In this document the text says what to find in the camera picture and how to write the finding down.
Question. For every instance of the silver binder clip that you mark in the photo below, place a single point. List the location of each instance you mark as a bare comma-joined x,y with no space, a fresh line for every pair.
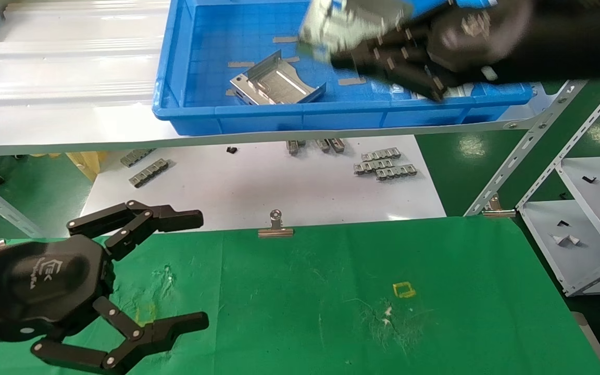
498,212
275,233

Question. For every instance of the small white plastic piece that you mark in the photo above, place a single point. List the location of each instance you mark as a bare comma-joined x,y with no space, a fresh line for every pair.
558,239
573,240

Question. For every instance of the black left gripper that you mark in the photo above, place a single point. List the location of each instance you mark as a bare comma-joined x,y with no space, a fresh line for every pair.
34,281

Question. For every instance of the blue plastic bin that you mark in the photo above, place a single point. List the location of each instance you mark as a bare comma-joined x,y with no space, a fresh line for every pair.
279,120

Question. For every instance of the grey metal beam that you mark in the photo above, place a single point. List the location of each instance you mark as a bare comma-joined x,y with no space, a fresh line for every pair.
16,216

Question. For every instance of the green table cloth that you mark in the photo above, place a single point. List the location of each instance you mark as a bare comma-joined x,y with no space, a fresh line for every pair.
279,302

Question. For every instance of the grey metal clip strip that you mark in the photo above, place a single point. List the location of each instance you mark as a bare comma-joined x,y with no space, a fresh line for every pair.
380,154
295,147
372,166
322,146
336,145
396,172
148,173
136,158

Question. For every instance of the white perforated metal rack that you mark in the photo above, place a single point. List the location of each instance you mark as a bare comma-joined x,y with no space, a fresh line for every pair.
591,234

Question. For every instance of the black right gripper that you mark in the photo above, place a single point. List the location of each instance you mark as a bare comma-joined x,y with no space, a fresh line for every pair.
539,41

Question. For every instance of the grey metal shelf rack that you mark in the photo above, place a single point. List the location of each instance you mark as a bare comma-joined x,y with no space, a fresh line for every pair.
71,125

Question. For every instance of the bent sheet metal bracket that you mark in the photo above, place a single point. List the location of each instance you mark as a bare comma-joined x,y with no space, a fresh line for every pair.
274,86
341,23
461,92

